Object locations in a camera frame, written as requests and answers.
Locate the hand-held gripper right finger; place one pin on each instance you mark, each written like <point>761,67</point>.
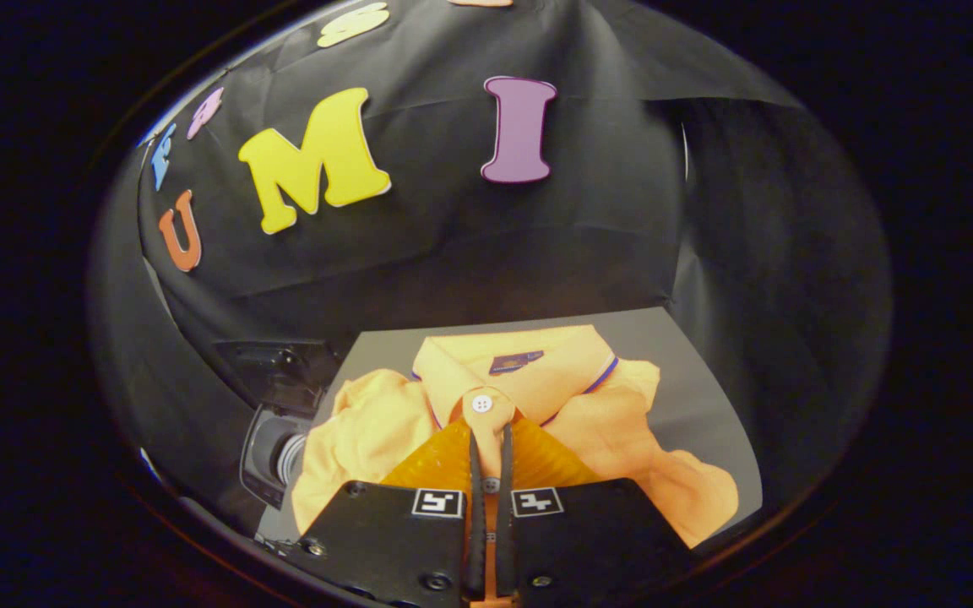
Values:
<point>504,549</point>

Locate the dark glass washing machine lid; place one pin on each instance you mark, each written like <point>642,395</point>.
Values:
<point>284,371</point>

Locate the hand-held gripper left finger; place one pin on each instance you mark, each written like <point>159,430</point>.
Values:
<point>475,549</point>

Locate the orange polo shirt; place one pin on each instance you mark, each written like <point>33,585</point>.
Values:
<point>368,431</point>

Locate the beige cabinet with dark top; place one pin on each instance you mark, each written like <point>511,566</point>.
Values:
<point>689,397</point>

